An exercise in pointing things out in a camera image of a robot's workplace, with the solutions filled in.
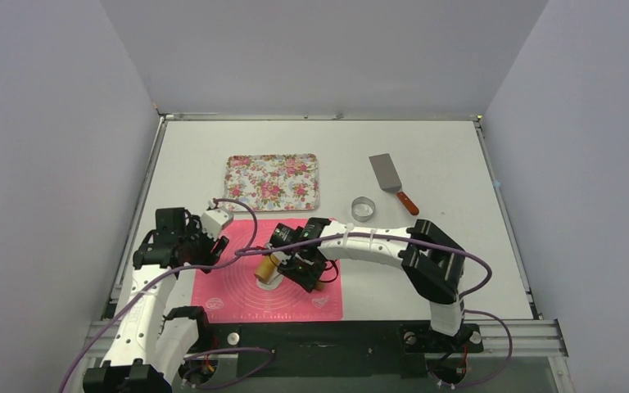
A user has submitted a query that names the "wooden dough roller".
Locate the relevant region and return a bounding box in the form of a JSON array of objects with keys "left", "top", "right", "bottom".
[{"left": 254, "top": 254, "right": 339, "bottom": 286}]

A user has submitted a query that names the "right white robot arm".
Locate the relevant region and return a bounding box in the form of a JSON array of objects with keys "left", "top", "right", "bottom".
[{"left": 265, "top": 218, "right": 468, "bottom": 350}]

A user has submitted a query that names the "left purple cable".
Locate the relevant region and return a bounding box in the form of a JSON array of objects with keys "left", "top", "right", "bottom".
[{"left": 57, "top": 197, "right": 261, "bottom": 393}]

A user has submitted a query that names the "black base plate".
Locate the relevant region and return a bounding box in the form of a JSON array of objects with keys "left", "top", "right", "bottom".
[{"left": 190, "top": 321, "right": 484, "bottom": 378}]

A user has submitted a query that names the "pink silicone baking mat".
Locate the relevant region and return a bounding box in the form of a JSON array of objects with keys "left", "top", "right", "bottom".
[{"left": 190, "top": 217, "right": 344, "bottom": 322}]

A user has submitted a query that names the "aluminium front rail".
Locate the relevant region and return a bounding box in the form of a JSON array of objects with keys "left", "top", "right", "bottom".
[{"left": 78, "top": 318, "right": 569, "bottom": 360}]

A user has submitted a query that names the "metal spatula wooden handle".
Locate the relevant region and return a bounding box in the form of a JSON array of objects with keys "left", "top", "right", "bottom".
[{"left": 369, "top": 153, "right": 419, "bottom": 216}]

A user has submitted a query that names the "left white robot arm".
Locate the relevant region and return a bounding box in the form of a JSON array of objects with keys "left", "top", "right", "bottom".
[{"left": 82, "top": 207, "right": 233, "bottom": 392}]

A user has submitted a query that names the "floral tray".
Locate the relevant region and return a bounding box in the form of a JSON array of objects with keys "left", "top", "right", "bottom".
[{"left": 224, "top": 153, "right": 320, "bottom": 212}]

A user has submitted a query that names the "white dough piece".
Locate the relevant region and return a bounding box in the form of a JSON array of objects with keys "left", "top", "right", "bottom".
[{"left": 256, "top": 271, "right": 283, "bottom": 291}]

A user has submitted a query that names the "metal ring cutter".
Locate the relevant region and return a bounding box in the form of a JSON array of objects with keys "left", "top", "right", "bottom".
[{"left": 351, "top": 196, "right": 376, "bottom": 223}]

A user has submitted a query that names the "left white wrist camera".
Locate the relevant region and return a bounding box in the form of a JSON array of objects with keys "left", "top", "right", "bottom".
[{"left": 200, "top": 208, "right": 234, "bottom": 238}]

